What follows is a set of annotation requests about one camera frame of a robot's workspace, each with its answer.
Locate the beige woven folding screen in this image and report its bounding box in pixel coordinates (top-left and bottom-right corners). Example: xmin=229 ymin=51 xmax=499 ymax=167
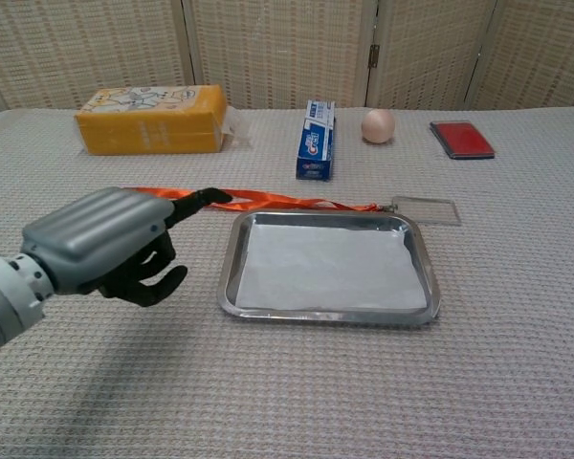
xmin=0 ymin=0 xmax=574 ymax=116

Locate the blue white toothpaste box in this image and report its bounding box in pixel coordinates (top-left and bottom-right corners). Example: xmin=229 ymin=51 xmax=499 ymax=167
xmin=295 ymin=99 xmax=337 ymax=182

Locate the yellow cartoon tissue pack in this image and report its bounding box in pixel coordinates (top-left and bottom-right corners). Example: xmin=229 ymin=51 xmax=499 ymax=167
xmin=74 ymin=84 xmax=254 ymax=156

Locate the clear plastic bag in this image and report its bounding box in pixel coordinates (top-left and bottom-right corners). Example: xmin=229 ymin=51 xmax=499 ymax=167
xmin=236 ymin=220 xmax=428 ymax=311

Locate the clear plastic badge holder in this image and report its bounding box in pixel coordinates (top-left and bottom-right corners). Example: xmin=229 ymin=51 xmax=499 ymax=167
xmin=386 ymin=194 xmax=462 ymax=227

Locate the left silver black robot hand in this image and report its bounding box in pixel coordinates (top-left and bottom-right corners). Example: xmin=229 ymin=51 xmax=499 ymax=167
xmin=20 ymin=186 xmax=234 ymax=308

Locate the beige woven tablecloth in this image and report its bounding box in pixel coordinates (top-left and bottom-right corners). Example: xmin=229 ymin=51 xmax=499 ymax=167
xmin=0 ymin=107 xmax=574 ymax=459

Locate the orange lanyard strap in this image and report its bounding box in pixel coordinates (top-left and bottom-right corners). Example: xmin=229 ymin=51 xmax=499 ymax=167
xmin=123 ymin=186 xmax=393 ymax=214

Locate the brown egg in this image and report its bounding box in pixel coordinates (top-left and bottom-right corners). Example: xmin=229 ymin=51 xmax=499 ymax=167
xmin=361 ymin=108 xmax=396 ymax=144

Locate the silver metal tray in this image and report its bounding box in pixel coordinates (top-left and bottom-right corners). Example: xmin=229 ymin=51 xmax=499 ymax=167
xmin=217 ymin=208 xmax=441 ymax=327

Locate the red rectangular block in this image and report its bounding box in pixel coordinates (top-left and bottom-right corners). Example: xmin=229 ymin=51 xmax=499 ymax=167
xmin=429 ymin=120 xmax=497 ymax=161

